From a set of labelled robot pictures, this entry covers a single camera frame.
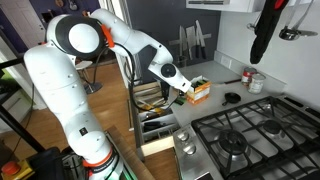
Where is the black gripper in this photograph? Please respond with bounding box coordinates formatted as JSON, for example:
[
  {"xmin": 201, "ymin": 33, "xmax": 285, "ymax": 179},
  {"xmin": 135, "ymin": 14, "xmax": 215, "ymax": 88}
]
[{"xmin": 159, "ymin": 79, "xmax": 171, "ymax": 103}]

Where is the yellow utensil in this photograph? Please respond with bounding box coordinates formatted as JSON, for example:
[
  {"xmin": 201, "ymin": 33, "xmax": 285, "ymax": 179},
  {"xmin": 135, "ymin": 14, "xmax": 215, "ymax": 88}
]
[{"xmin": 139, "ymin": 99, "xmax": 166, "ymax": 116}]

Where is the open white utensil drawer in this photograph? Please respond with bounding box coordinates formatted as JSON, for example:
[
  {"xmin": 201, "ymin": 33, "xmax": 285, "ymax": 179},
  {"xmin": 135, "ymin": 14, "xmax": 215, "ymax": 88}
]
[{"xmin": 128, "ymin": 81, "xmax": 181, "ymax": 158}]

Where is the orange and white cardboard box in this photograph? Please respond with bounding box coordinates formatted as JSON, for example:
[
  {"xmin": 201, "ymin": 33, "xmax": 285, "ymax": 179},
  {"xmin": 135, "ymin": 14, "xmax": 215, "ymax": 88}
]
[{"xmin": 185, "ymin": 75, "xmax": 212, "ymax": 106}]

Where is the silver stove knob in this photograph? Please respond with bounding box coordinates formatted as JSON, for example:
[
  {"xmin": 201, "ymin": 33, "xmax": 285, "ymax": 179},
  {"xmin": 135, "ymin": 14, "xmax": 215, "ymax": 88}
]
[
  {"xmin": 176, "ymin": 129, "xmax": 190, "ymax": 142},
  {"xmin": 182, "ymin": 142, "xmax": 197, "ymax": 156}
]

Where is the wide steel cleaver knife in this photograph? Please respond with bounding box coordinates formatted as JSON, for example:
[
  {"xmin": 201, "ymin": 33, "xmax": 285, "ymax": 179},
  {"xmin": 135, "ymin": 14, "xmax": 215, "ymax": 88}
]
[{"xmin": 185, "ymin": 26, "xmax": 195, "ymax": 61}]

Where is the small black cast-iron skillet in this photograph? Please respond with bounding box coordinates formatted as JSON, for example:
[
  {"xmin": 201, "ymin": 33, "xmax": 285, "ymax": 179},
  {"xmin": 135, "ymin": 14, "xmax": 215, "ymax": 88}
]
[{"xmin": 222, "ymin": 92, "xmax": 242, "ymax": 107}]

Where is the magnetic knife strip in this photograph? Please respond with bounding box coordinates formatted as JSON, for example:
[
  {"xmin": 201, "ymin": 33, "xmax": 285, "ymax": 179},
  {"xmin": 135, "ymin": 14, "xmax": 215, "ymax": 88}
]
[{"xmin": 169, "ymin": 33, "xmax": 212, "ymax": 47}]

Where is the white bar stool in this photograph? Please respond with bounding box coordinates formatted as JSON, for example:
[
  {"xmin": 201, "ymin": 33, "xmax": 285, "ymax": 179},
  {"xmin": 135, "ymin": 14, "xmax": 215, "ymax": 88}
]
[{"xmin": 75, "ymin": 60, "xmax": 104, "ymax": 95}]

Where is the red label tin can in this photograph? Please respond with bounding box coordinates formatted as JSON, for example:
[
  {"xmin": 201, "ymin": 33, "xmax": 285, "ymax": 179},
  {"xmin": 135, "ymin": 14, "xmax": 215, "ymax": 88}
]
[{"xmin": 241, "ymin": 67, "xmax": 258, "ymax": 88}]

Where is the white label tin can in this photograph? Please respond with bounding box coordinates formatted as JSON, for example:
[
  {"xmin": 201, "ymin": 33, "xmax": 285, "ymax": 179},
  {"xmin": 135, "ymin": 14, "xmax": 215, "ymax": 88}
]
[{"xmin": 248, "ymin": 73, "xmax": 267, "ymax": 95}]

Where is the stainless gas cooktop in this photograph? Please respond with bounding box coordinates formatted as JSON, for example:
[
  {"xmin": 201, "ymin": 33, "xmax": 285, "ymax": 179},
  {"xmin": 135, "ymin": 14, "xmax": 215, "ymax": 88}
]
[{"xmin": 173, "ymin": 95, "xmax": 320, "ymax": 180}]

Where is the hanging metal utensil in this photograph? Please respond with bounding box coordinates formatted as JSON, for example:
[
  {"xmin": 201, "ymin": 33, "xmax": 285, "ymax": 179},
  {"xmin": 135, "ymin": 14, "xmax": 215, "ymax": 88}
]
[{"xmin": 246, "ymin": 13, "xmax": 262, "ymax": 32}]

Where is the black oven mitt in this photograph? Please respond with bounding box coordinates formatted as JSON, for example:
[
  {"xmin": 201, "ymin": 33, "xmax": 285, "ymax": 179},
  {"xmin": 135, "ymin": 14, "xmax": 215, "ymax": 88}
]
[{"xmin": 249, "ymin": 0, "xmax": 290, "ymax": 65}]

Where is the black box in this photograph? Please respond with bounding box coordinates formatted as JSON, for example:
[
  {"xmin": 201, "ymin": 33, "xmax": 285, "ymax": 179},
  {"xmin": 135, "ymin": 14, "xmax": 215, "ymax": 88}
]
[{"xmin": 28, "ymin": 148, "xmax": 68, "ymax": 180}]

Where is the metal ladle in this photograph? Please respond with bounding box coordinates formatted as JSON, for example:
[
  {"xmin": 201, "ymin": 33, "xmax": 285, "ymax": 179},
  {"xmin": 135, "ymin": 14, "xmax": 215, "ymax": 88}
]
[{"xmin": 279, "ymin": 0, "xmax": 319, "ymax": 42}]

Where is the black metal stand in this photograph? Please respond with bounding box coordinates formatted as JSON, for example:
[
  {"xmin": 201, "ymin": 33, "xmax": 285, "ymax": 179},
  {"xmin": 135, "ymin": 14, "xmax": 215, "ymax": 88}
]
[{"xmin": 0, "ymin": 29, "xmax": 46, "ymax": 154}]

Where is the red emergency stop button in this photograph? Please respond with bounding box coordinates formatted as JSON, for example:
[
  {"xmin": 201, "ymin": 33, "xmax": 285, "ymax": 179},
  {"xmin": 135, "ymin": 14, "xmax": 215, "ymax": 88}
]
[{"xmin": 1, "ymin": 161, "xmax": 22, "ymax": 177}]

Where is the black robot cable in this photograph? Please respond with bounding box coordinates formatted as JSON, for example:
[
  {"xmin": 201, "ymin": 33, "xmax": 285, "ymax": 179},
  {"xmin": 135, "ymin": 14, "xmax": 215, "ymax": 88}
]
[{"xmin": 91, "ymin": 42, "xmax": 176, "ymax": 115}]

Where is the short black-handled knife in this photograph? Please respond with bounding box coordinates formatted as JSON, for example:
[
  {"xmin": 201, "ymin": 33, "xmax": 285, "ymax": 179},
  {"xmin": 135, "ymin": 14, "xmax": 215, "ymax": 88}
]
[{"xmin": 199, "ymin": 25, "xmax": 207, "ymax": 60}]

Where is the long black-handled knife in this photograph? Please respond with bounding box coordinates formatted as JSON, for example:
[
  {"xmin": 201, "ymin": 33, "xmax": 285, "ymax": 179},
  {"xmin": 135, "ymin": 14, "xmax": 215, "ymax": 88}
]
[{"xmin": 194, "ymin": 19, "xmax": 202, "ymax": 59}]

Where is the knife with dark red handle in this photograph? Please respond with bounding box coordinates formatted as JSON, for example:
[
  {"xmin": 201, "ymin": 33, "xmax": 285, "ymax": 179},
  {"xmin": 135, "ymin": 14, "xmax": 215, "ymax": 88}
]
[{"xmin": 213, "ymin": 78, "xmax": 243, "ymax": 86}]

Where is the white wall outlet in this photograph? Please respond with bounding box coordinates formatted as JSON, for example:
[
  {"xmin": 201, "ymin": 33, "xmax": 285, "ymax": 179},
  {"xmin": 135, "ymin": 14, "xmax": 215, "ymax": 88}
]
[{"xmin": 220, "ymin": 55, "xmax": 232, "ymax": 69}]

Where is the white wall cabinet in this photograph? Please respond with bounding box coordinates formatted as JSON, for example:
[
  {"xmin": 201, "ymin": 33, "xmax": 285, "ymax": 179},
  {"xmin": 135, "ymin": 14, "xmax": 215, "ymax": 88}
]
[{"xmin": 185, "ymin": 0, "xmax": 268, "ymax": 14}]

